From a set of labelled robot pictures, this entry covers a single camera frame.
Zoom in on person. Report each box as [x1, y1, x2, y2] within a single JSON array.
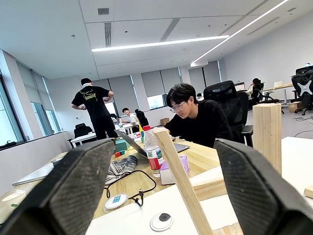
[[163, 83, 235, 149], [121, 107, 140, 126], [246, 78, 264, 98], [70, 77, 118, 141]]

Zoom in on plastic bottle with red label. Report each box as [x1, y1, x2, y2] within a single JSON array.
[[143, 125, 164, 178]]

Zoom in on round white lid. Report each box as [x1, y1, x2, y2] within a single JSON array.
[[103, 193, 130, 212]]

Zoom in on black office chair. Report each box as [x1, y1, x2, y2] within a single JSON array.
[[67, 123, 94, 147], [203, 80, 254, 147], [251, 82, 279, 105], [291, 65, 313, 116]]

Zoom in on wooden leg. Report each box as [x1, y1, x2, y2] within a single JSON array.
[[152, 128, 214, 235], [252, 103, 282, 176]]

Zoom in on striped cloth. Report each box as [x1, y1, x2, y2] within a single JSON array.
[[104, 155, 138, 186]]

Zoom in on purple tissue box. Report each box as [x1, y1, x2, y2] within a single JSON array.
[[159, 155, 190, 186]]

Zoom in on grey open laptop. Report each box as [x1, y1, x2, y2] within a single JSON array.
[[114, 129, 191, 159]]

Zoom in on black cable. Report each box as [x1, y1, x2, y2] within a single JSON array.
[[103, 169, 157, 208]]

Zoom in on silver closed laptop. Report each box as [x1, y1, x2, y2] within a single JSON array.
[[12, 161, 56, 187]]

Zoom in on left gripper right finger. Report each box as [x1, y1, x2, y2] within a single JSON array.
[[214, 138, 313, 235]]

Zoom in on white tape roll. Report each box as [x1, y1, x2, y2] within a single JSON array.
[[1, 189, 27, 209]]

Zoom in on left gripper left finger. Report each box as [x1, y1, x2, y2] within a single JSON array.
[[0, 139, 116, 235]]

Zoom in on wooden seat board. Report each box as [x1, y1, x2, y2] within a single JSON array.
[[212, 222, 245, 235]]

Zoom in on teal box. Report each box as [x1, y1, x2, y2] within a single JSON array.
[[113, 138, 132, 154]]

